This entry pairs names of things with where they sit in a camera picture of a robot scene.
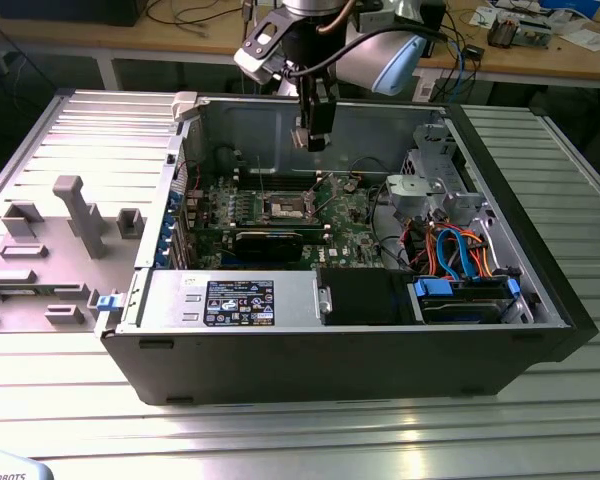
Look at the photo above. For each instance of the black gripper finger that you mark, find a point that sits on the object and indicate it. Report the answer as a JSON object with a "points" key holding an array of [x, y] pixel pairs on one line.
{"points": [[322, 120]]}

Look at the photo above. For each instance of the silver CPU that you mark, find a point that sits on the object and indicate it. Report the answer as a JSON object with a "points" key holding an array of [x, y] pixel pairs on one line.
{"points": [[300, 137]]}

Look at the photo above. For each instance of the metal locking lever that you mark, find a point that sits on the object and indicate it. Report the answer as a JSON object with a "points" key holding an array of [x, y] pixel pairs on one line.
{"points": [[261, 177]]}

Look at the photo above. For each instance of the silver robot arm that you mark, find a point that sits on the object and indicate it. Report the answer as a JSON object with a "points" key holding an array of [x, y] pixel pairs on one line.
{"points": [[365, 65]]}

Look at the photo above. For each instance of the CPU socket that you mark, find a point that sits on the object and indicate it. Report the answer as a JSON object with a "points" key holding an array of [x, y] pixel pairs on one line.
{"points": [[285, 210]]}

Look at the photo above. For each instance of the CPU cooler heat sink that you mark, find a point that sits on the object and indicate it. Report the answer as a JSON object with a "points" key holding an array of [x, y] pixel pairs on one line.
{"points": [[502, 32]]}

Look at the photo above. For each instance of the coin cell battery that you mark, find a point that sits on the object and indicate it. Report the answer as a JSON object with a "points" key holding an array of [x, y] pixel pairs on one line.
{"points": [[350, 186]]}

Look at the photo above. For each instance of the metal drive cage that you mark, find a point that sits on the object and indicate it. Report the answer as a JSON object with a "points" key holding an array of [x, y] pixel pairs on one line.
{"points": [[410, 192]]}

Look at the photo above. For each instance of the green motherboard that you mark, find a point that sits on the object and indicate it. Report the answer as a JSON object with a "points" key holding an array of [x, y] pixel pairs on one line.
{"points": [[345, 235]]}

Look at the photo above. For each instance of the black graphics card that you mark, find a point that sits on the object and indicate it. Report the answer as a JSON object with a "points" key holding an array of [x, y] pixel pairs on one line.
{"points": [[267, 245]]}

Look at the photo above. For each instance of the pale grey case latch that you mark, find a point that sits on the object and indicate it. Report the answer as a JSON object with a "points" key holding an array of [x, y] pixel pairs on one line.
{"points": [[185, 106]]}

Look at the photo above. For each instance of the small black box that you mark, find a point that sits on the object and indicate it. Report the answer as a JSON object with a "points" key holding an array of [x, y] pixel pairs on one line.
{"points": [[475, 52]]}

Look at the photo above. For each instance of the wooden workbench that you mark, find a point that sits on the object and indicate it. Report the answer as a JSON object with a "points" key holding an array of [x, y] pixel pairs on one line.
{"points": [[130, 40]]}

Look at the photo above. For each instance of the hard disk blue carrier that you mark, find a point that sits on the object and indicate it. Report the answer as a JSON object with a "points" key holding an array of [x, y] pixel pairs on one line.
{"points": [[432, 290]]}

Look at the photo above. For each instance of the grey metal box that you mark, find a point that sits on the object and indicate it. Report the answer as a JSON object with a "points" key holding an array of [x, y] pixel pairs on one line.
{"points": [[534, 35]]}

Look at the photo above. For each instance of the silver power supply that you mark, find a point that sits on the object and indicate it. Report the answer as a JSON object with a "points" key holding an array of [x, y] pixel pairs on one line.
{"points": [[170, 300]]}

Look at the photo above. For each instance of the black PC case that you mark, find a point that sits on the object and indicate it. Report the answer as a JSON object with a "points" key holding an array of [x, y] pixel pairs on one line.
{"points": [[305, 365]]}

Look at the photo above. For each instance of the black equipment case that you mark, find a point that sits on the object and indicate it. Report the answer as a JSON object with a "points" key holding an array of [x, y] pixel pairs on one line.
{"points": [[65, 10]]}

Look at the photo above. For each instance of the grey parts rack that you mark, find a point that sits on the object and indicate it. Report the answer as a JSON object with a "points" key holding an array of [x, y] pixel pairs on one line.
{"points": [[82, 220]]}

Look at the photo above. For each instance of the blue cardboard box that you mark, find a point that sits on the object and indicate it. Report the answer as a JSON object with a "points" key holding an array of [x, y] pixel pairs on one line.
{"points": [[575, 6]]}

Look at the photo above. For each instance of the white paper sheets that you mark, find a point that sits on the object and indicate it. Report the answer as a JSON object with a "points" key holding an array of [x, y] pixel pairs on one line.
{"points": [[587, 39]]}

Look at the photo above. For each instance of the blue plastic latch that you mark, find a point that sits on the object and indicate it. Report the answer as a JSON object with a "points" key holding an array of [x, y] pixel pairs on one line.
{"points": [[107, 303]]}

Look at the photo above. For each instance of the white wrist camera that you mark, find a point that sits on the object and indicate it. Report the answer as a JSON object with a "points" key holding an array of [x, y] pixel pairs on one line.
{"points": [[257, 55]]}

